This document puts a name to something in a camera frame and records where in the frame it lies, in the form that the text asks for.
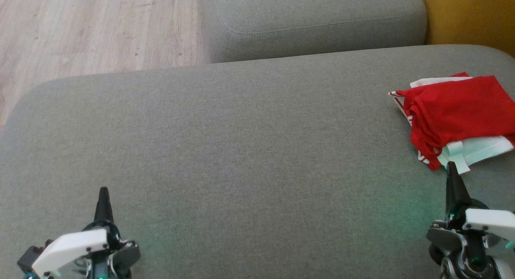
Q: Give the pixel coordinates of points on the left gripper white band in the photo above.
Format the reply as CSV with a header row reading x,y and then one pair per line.
x,y
68,251

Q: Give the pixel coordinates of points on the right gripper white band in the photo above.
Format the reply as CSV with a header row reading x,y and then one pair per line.
x,y
487,222

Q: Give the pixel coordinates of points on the red basketball jersey black print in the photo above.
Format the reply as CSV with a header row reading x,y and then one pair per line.
x,y
458,110

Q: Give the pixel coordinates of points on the red shorts white trim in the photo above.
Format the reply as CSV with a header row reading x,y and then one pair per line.
x,y
434,81

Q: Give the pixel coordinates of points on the wide grey fabric sofa chaise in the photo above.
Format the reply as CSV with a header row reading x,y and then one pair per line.
x,y
241,150

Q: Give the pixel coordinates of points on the yellow sofa back cushion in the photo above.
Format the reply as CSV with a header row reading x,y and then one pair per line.
x,y
474,13

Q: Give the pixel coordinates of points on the grey sofa seat cushion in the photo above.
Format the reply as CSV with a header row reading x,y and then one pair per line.
x,y
314,21

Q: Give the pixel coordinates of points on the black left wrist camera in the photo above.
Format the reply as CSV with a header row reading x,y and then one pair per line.
x,y
29,258

